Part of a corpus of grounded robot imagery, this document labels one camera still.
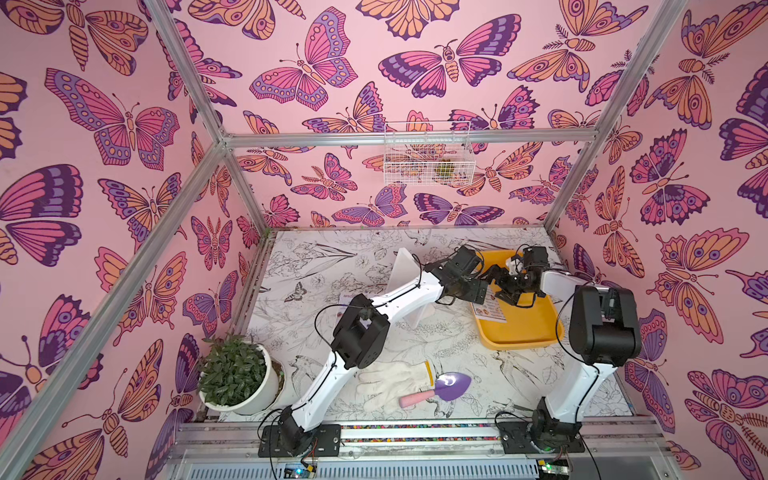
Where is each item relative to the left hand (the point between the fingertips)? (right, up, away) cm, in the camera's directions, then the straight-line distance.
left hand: (480, 291), depth 91 cm
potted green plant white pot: (-62, -16, -24) cm, 68 cm away
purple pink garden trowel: (-11, -25, -9) cm, 29 cm away
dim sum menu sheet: (+4, -6, +3) cm, 7 cm away
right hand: (+6, +2, +8) cm, 10 cm away
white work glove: (-30, -25, -9) cm, 40 cm away
